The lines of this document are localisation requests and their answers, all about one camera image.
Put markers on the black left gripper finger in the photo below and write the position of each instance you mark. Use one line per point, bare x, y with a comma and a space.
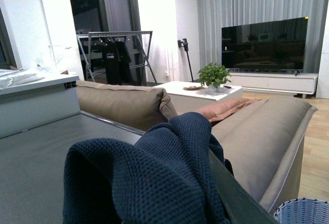
240, 206

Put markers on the navy blue knit garment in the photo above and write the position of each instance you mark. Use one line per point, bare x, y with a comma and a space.
164, 177

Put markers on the metal clothes drying rack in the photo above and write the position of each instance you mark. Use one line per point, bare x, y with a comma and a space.
138, 45

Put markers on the grey front-load washing machine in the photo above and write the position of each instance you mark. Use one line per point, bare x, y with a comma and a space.
32, 165

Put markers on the blue woven laundry basket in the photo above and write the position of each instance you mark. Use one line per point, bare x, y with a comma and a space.
302, 210

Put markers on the beige fabric sofa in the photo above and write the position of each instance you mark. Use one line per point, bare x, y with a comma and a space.
263, 141

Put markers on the brown throw pillow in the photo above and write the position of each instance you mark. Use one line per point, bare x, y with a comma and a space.
219, 111

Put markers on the white coffee table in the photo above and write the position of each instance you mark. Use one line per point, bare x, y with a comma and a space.
192, 100

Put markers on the small plate on table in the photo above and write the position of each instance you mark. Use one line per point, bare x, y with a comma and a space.
192, 87

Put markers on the green potted plant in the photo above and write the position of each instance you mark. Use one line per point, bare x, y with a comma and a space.
213, 76

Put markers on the white TV stand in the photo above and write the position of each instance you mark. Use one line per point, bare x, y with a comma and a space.
284, 83

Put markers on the large flat screen television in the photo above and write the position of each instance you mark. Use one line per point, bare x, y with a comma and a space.
275, 46

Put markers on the black hanging t-shirt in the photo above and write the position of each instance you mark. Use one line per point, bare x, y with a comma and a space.
111, 63

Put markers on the grey vertical curtain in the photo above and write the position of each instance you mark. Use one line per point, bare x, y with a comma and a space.
213, 15

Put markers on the white counter shelf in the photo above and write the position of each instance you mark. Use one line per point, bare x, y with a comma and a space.
34, 97

